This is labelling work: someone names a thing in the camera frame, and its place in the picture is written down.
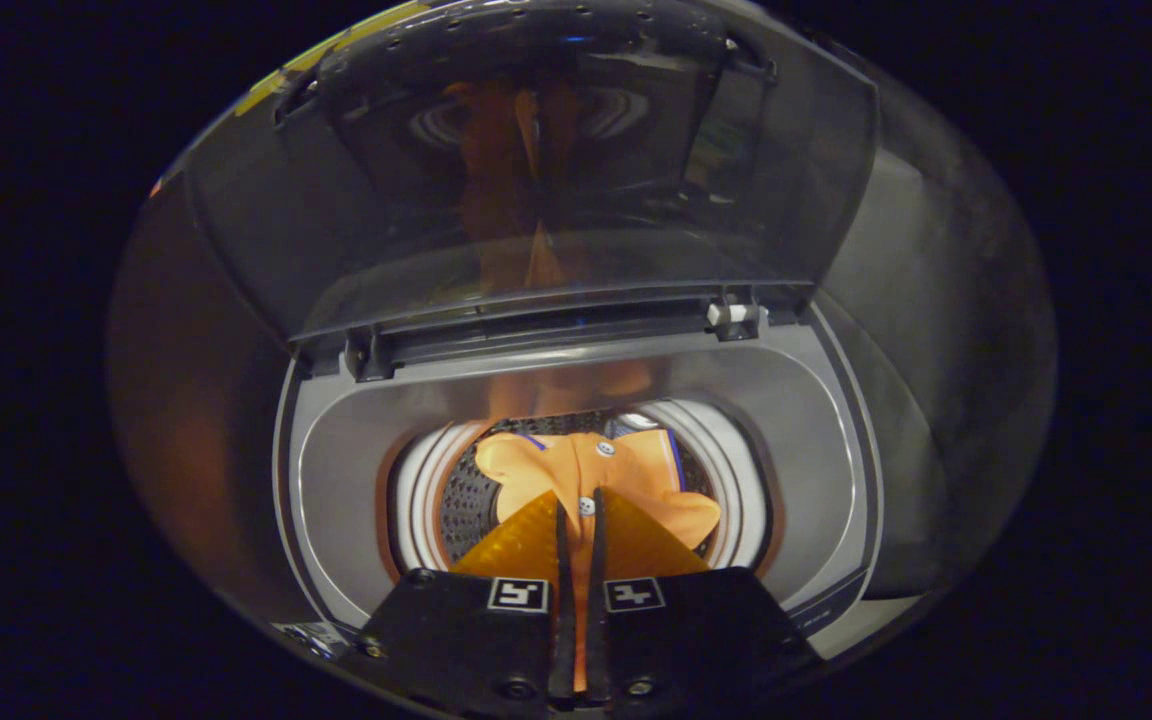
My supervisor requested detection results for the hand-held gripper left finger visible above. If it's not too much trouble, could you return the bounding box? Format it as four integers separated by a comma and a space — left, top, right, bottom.
356, 489, 578, 716

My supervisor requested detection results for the orange polo shirt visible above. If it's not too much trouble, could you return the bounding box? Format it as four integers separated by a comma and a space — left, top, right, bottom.
474, 429, 723, 693

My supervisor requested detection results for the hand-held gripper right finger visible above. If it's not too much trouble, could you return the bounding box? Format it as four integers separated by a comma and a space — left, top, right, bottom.
585, 487, 823, 711

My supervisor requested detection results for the dark washing machine lid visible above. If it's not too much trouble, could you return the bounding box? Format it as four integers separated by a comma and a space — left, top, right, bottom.
181, 0, 880, 383

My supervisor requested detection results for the grey washing machine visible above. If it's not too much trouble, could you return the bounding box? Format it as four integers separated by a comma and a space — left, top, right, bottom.
271, 298, 947, 667

